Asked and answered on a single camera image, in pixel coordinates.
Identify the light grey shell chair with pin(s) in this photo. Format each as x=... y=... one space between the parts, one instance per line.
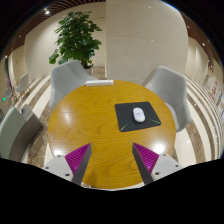
x=66 y=80
x=171 y=90

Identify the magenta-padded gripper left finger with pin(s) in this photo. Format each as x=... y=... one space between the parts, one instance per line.
x=63 y=165

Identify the white printed computer mouse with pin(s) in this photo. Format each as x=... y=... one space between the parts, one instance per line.
x=139 y=115

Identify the black mouse pad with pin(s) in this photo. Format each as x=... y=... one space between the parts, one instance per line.
x=125 y=116

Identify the white power strip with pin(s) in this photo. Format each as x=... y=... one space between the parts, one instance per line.
x=99 y=83

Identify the green leafy potted plant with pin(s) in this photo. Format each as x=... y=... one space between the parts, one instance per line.
x=76 y=36

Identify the small grey chair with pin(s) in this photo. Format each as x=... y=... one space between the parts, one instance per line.
x=22 y=83

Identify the grey-green armchair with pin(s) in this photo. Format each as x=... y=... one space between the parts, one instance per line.
x=16 y=136

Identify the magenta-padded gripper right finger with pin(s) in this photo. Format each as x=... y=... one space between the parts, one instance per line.
x=160 y=164

